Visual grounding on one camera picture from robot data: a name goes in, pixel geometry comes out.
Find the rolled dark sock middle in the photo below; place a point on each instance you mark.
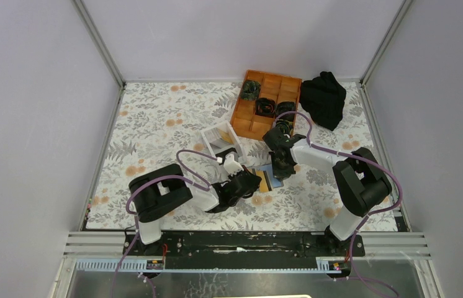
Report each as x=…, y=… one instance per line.
x=265, y=107

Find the stack of cards in tray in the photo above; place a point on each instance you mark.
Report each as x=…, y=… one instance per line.
x=219, y=138

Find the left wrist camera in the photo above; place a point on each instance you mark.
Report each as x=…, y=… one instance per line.
x=230, y=163

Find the rolled dark sock top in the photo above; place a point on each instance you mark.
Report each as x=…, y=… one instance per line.
x=250, y=90

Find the black cloth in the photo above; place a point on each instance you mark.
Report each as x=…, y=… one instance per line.
x=323, y=97

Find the white plastic card tray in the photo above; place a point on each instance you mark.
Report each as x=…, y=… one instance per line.
x=237, y=147

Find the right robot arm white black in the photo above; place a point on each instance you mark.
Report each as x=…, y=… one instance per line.
x=362, y=183

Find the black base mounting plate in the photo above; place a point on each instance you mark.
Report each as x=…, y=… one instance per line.
x=186, y=242

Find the floral table mat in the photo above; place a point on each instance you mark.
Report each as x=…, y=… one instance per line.
x=155, y=121

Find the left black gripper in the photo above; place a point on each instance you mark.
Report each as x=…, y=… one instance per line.
x=256, y=182

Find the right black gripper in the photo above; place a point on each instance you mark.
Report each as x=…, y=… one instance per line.
x=279, y=174

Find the rolled dark sock bottom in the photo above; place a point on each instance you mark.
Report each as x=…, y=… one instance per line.
x=285, y=126

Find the white slotted cable duct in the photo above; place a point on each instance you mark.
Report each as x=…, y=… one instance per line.
x=158, y=266

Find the rolled dark sock right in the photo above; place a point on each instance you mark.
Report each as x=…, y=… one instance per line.
x=283, y=107

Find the rolled dark sock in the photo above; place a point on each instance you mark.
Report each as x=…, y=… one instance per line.
x=250, y=90
x=283, y=107
x=285, y=126
x=265, y=107

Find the grey leather card holder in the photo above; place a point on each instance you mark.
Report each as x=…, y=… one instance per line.
x=275, y=182

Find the orange wooden compartment box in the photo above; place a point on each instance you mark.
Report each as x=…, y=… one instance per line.
x=277, y=87

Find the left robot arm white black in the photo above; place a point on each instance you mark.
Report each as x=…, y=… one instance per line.
x=157, y=193

